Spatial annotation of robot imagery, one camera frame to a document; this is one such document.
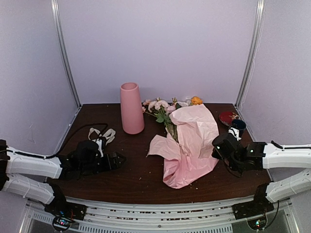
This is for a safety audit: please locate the pink wrapping paper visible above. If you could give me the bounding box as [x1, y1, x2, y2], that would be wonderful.
[148, 104, 219, 189]

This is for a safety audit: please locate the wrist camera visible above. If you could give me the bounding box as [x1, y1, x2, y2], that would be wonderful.
[95, 137, 107, 157]
[228, 127, 242, 141]

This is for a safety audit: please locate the dark blue mug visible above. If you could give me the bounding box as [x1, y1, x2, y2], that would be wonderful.
[230, 119, 246, 138]

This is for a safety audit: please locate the right aluminium corner post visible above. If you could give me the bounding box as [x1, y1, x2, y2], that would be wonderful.
[235, 0, 266, 110]

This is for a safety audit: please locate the red floral plate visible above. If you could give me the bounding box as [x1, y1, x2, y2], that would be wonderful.
[219, 111, 241, 126]

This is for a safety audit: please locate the pink tapered vase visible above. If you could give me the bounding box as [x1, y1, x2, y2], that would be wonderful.
[120, 83, 144, 134]

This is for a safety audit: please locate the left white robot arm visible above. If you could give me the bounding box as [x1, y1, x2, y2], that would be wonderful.
[0, 138, 126, 216]

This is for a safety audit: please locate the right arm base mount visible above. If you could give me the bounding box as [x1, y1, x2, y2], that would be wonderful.
[232, 200, 275, 232]

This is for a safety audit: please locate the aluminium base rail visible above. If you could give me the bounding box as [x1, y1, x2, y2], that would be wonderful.
[20, 190, 301, 233]

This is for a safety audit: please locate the artificial flower bouquet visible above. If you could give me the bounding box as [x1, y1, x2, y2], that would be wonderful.
[142, 96, 203, 142]

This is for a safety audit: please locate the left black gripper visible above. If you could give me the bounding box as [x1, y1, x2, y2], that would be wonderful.
[80, 151, 126, 175]

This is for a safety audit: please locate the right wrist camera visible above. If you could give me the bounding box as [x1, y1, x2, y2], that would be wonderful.
[228, 127, 242, 141]

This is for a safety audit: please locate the cream ribbon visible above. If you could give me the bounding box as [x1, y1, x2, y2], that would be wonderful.
[88, 128, 116, 146]

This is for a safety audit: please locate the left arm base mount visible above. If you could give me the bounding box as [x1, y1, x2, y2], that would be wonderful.
[44, 202, 87, 232]

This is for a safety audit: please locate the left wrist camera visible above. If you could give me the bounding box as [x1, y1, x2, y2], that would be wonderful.
[95, 137, 107, 157]

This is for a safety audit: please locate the left aluminium corner post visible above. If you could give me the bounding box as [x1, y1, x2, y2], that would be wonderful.
[51, 0, 82, 108]

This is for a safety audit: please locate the aluminium corner post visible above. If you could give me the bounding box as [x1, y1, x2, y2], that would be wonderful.
[235, 0, 266, 110]
[51, 0, 82, 108]

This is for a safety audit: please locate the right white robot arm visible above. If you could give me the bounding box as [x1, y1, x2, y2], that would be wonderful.
[212, 133, 311, 215]

